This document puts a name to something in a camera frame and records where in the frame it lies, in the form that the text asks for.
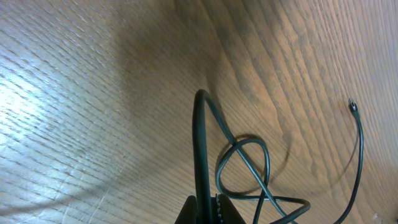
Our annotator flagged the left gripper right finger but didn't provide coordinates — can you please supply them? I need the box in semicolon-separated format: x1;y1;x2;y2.
215;194;245;224

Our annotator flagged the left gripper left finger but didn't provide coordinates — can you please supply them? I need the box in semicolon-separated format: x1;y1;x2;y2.
175;195;197;224

